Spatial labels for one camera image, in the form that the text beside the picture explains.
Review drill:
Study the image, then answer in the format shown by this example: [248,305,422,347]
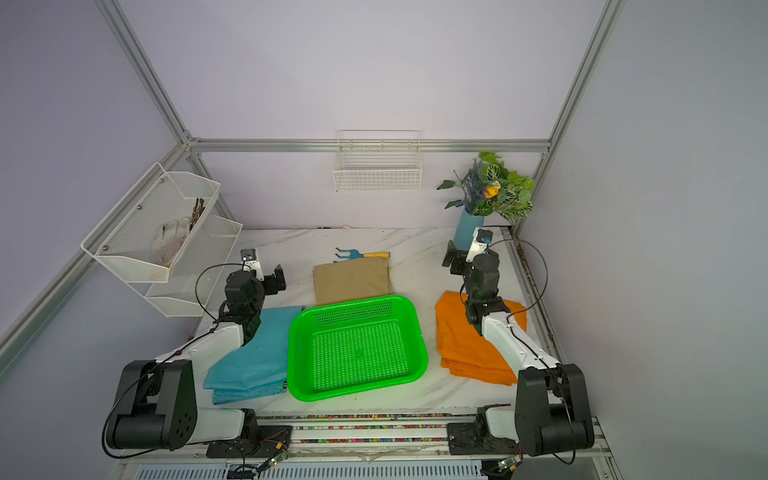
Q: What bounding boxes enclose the tan pants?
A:
[313,258,394,306]

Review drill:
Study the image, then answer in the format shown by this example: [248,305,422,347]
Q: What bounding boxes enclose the teal pants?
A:
[203,306,305,405]

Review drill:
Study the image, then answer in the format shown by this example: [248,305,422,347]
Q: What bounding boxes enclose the green plastic basket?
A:
[287,295,428,403]

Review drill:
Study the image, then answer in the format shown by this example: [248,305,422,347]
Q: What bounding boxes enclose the orange pants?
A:
[435,291,517,386]

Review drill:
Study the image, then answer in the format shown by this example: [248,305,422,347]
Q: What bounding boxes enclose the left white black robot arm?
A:
[100,261,286,459]

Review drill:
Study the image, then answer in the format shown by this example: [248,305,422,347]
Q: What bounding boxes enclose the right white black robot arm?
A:
[435,230,595,479]

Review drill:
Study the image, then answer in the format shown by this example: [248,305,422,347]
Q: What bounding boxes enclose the teal vase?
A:
[453,208,485,251]

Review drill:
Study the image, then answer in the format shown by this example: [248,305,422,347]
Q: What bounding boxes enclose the artificial flower bouquet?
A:
[437,152,536,225]

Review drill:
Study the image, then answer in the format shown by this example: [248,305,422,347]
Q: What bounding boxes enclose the lower white mesh shelf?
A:
[144,215,243,317]

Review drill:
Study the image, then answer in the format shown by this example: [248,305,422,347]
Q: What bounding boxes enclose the white mesh shelf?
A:
[144,215,243,317]
[81,163,220,283]

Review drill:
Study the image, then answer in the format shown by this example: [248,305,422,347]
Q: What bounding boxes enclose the blue yellow garden rake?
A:
[335,248,390,260]

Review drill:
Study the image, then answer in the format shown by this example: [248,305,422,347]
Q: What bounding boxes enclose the clear plastic bag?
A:
[151,217,192,267]

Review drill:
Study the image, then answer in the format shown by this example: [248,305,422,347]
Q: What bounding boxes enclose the upper white mesh shelf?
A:
[81,163,220,283]

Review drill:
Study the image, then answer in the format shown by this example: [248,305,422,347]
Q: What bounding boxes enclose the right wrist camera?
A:
[465,227,493,262]

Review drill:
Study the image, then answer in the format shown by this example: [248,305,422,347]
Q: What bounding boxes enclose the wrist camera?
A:
[240,248,264,281]
[465,227,493,262]

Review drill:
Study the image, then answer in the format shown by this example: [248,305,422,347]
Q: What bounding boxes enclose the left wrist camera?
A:
[240,248,264,281]

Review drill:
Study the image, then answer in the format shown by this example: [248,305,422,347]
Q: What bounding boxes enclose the white wire wall basket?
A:
[333,129,423,193]

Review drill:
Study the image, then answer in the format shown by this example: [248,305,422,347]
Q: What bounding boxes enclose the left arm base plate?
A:
[206,425,293,459]

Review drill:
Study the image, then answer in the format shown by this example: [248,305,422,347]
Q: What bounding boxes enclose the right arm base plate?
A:
[446,423,523,456]

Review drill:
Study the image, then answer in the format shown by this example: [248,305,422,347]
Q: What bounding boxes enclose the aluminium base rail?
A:
[116,413,613,466]

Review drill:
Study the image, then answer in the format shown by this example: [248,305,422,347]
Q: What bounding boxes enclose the aluminium cage frame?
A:
[1,1,625,379]

